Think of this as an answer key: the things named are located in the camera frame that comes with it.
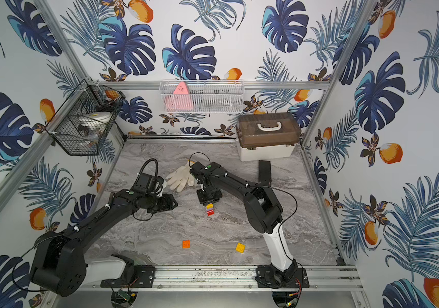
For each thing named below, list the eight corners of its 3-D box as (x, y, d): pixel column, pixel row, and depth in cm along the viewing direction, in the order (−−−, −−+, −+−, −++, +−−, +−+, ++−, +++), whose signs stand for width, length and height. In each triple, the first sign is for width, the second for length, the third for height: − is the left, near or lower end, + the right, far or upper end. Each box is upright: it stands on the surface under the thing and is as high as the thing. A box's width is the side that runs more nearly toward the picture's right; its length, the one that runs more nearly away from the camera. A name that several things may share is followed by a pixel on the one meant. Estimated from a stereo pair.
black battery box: (258, 185, 103) (258, 182, 101) (258, 162, 113) (258, 159, 111) (270, 186, 102) (271, 184, 101) (269, 163, 112) (270, 160, 110)
